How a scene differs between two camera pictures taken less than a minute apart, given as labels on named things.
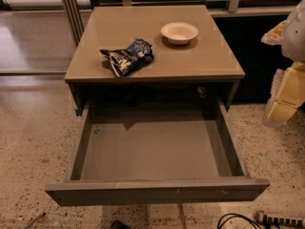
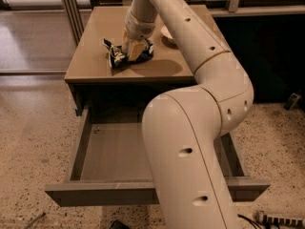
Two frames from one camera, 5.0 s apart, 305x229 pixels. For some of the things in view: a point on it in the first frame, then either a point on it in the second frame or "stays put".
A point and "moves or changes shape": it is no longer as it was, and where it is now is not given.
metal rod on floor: (35, 219) stays put
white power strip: (263, 218) stays put
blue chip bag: (123, 61) moves or changes shape
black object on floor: (117, 224) stays put
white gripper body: (294, 37) to (137, 30)
